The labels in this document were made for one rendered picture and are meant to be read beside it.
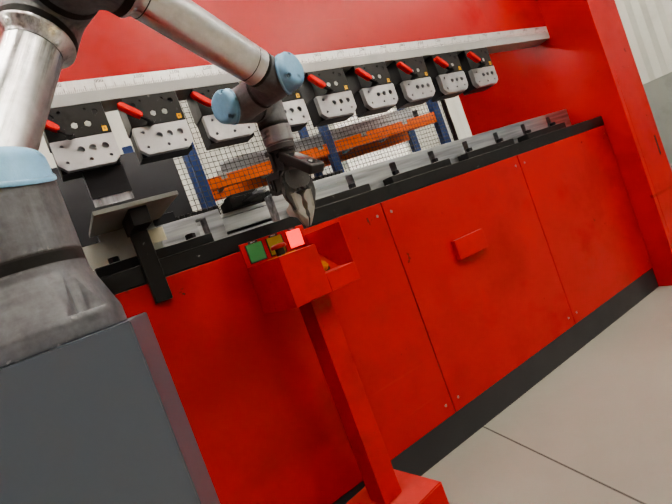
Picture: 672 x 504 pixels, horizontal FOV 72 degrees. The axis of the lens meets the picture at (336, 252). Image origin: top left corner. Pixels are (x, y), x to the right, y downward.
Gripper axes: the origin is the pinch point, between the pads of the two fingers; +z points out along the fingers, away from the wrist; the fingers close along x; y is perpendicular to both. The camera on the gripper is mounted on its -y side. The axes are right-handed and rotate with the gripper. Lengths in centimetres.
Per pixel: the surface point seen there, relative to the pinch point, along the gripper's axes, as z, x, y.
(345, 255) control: 10.9, -4.3, -4.4
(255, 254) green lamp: 4.0, 12.0, 9.5
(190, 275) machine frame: 4.2, 25.2, 20.5
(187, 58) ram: -55, 0, 33
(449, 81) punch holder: -35, -102, 18
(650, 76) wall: -37, -788, 128
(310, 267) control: 9.9, 8.3, -6.3
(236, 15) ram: -67, -21, 32
